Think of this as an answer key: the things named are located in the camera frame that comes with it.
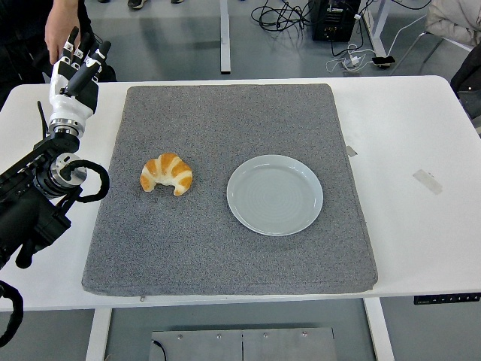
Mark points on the black jacket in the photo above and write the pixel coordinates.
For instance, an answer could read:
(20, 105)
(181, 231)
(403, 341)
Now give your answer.
(467, 82)

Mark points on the white background table leg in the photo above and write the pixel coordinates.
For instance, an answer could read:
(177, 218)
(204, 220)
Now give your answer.
(379, 30)
(224, 37)

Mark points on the person's hand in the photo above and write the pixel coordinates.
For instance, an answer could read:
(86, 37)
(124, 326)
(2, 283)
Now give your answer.
(56, 26)

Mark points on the grey metal chair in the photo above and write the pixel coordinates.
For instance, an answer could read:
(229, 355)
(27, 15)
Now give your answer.
(432, 47)

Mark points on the small grey tape strip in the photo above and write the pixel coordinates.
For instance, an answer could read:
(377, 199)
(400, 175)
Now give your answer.
(351, 150)

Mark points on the black phone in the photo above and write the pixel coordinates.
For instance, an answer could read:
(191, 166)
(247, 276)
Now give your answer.
(383, 60)

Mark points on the grey metal plate with screws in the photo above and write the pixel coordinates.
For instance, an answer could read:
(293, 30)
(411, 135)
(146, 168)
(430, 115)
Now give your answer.
(263, 347)

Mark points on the pale grey round plate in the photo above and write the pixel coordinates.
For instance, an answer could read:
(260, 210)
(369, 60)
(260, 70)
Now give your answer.
(275, 195)

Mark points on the croissant bread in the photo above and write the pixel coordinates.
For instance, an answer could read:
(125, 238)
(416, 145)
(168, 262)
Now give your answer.
(165, 169)

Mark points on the beige coat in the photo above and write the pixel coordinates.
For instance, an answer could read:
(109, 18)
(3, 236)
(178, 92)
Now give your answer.
(454, 19)

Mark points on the grey felt mat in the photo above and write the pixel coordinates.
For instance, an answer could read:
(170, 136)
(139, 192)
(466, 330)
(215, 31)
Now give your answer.
(225, 255)

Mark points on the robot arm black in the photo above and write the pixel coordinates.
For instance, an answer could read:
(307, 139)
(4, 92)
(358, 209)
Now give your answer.
(22, 218)

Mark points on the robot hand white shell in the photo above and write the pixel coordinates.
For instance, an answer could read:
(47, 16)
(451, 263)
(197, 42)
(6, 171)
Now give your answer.
(69, 103)

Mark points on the black computer case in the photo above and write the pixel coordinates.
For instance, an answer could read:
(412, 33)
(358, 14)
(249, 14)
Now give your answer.
(332, 20)

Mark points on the black table control panel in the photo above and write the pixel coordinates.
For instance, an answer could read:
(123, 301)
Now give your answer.
(447, 299)

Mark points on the person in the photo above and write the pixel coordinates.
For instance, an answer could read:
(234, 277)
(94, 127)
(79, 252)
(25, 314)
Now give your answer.
(19, 37)

